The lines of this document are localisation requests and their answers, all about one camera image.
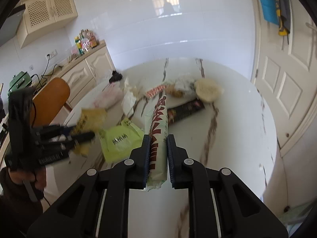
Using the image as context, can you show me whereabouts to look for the large cream red-lettered bag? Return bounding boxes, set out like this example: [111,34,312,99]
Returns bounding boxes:
[145,91,168,191]

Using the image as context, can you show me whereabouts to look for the green yellow plastic bag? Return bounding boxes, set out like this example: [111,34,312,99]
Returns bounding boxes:
[98,118,144,164]

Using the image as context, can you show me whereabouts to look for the pink plastic bag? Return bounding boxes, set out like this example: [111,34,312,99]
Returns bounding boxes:
[92,82,124,110]

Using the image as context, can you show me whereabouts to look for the black snack wrapper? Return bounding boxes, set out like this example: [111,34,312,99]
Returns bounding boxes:
[167,98,205,125]

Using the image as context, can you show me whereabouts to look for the white tissue paper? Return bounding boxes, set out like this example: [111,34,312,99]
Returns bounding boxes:
[121,77,138,118]

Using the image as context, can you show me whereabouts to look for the cream dough lump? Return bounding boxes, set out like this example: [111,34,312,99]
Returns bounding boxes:
[194,79,224,104]

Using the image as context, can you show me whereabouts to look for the yellow green box package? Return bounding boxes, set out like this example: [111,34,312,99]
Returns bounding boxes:
[70,108,107,157]

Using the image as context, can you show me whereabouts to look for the cream kitchen counter cabinets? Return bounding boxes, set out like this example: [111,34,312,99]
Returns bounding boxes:
[0,40,117,139]

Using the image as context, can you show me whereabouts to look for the person's left hand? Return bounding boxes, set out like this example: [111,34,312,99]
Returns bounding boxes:
[9,168,47,191]

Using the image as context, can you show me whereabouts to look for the brown wooden chair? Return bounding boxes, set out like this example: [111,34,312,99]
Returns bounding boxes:
[30,77,72,127]

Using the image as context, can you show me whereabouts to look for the green appliance on counter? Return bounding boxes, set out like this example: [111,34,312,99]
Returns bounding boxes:
[8,71,32,96]

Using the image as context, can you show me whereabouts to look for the round white marble table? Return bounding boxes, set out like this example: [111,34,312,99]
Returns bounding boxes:
[42,58,278,238]

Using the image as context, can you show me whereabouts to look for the black small object on table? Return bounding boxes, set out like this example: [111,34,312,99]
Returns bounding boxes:
[109,70,122,83]

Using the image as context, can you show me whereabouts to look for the red patterned small packet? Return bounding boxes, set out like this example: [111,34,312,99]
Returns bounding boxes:
[145,84,167,99]

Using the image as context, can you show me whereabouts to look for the clear barcode plastic wrapper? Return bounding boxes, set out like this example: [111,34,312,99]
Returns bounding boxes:
[174,74,196,98]

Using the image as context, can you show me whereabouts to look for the bottles on counter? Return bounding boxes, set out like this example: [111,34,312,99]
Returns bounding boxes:
[75,29,98,55]

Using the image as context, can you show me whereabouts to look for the white panel door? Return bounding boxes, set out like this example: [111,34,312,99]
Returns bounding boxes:
[252,0,316,156]

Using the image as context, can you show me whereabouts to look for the dark grey hanging cloth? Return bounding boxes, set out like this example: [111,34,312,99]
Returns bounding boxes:
[275,0,291,36]

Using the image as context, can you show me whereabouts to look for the blue apron on door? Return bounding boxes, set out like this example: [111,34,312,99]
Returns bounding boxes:
[260,0,278,25]

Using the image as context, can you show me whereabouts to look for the cream upper wall cabinets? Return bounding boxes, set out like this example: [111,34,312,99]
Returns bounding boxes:
[17,0,78,48]

